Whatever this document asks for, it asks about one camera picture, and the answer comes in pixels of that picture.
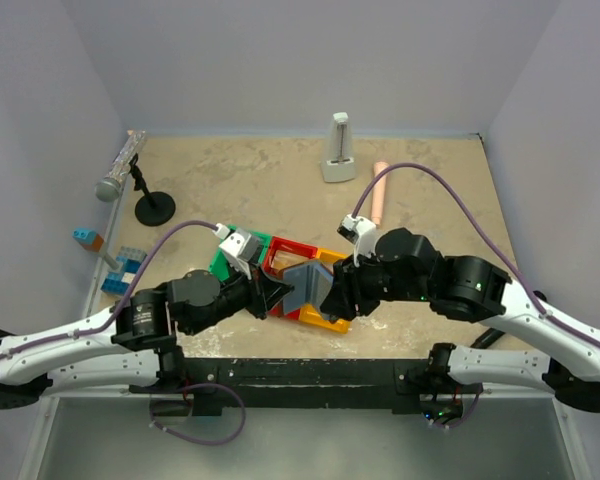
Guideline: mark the green plastic bin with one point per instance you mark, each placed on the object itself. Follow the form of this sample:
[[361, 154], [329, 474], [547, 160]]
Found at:
[[220, 267]]

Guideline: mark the brown leather card holder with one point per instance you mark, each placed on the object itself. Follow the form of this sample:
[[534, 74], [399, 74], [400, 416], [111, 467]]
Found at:
[[311, 282]]

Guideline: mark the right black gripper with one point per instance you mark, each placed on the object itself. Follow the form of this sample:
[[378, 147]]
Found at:
[[344, 288]]

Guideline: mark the pink toy microphone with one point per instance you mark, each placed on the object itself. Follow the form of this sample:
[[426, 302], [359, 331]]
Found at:
[[378, 192]]

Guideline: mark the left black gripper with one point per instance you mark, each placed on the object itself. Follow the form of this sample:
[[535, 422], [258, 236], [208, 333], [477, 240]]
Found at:
[[255, 295]]

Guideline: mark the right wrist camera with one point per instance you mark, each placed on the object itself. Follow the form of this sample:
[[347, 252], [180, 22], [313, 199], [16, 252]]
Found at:
[[361, 233]]

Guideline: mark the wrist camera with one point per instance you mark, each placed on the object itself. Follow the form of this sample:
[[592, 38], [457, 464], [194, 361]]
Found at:
[[361, 233], [239, 248]]

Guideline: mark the white metronome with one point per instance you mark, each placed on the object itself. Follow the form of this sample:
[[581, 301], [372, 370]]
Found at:
[[338, 163]]

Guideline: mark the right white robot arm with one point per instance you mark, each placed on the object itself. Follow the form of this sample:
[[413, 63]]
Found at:
[[563, 353]]

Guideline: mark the yellow plastic bin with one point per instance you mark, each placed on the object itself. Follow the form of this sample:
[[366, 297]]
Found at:
[[308, 314]]

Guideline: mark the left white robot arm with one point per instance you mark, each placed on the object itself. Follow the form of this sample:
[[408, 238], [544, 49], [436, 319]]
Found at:
[[132, 343]]

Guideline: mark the blue toy brick stack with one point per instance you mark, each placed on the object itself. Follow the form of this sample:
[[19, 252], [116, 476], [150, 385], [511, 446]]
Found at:
[[122, 270]]

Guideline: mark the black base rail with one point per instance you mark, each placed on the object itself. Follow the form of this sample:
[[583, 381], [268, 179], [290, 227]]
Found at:
[[383, 384]]

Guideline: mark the red plastic bin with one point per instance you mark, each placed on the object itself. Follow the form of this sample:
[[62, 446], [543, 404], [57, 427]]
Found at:
[[283, 252]]

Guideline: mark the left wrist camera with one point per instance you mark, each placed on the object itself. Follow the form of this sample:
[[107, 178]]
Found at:
[[239, 248]]

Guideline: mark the blue orange toy block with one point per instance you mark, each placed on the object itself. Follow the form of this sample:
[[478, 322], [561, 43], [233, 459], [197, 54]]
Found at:
[[89, 239]]

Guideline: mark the black microphone stand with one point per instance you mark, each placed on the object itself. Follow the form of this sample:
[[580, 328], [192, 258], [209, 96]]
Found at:
[[153, 208]]

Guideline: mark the silver glitter microphone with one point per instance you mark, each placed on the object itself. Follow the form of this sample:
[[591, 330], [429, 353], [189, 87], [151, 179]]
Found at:
[[110, 187]]

